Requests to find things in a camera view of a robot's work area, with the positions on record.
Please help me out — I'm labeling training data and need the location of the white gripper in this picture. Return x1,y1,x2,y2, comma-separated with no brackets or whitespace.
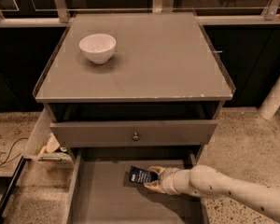
144,166,180,195

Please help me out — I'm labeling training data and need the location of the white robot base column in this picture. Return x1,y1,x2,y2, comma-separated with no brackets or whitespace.
259,76,280,119

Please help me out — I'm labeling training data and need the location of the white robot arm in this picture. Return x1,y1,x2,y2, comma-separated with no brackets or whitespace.
144,164,280,223

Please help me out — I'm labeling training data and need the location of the round metal drawer knob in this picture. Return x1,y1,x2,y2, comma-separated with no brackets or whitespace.
133,133,140,141

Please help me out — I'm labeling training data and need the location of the grey top drawer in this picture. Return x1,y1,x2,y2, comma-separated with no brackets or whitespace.
50,119,217,147

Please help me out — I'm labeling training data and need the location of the grey open middle drawer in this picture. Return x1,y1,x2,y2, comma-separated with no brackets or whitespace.
62,147,209,224

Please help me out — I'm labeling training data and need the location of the grey drawer cabinet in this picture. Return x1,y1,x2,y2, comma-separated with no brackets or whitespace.
32,12,236,224

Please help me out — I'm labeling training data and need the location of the clear plastic storage bin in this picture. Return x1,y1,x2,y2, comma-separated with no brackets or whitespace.
23,110,73,170

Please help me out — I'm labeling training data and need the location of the white ceramic bowl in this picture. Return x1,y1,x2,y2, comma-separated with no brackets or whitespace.
79,34,117,64

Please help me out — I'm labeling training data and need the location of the metal railing frame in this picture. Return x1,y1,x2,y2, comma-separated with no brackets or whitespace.
0,0,280,27

